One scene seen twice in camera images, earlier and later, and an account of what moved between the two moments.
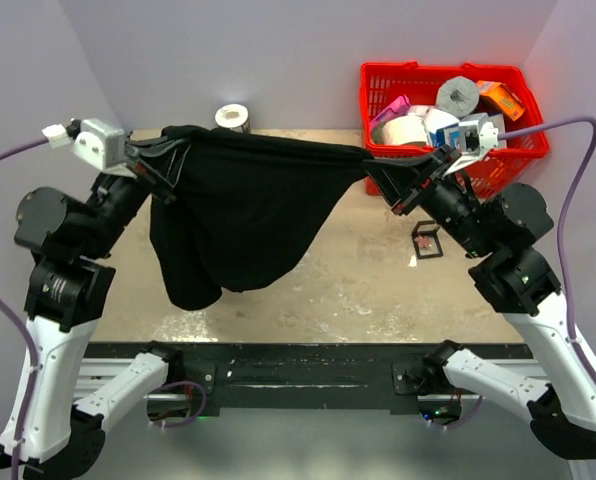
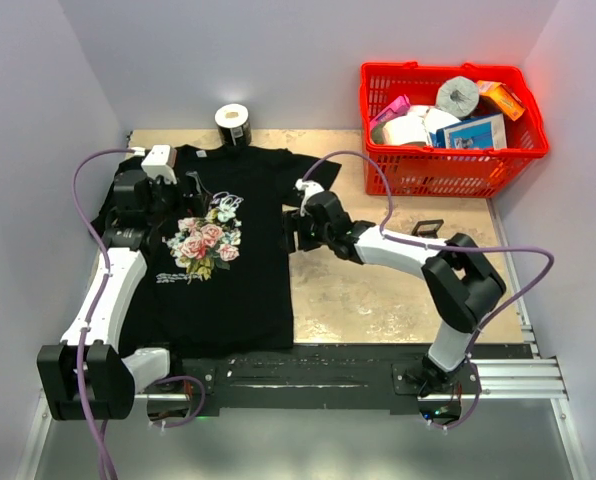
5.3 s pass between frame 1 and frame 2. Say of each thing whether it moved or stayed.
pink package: stayed
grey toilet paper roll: stayed
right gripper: moved
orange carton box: stayed
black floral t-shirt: moved
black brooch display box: stayed
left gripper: moved
